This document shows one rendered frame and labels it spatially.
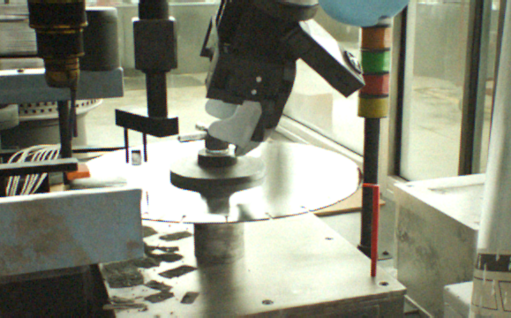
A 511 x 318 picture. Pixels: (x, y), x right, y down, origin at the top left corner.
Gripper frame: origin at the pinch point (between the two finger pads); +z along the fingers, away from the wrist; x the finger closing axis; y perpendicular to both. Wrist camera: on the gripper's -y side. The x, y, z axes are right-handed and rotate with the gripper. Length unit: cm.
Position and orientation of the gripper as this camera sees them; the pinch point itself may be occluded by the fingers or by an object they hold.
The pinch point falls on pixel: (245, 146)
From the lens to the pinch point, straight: 81.9
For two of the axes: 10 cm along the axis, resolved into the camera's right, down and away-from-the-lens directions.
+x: 1.4, 7.0, -7.0
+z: -2.9, 7.1, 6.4
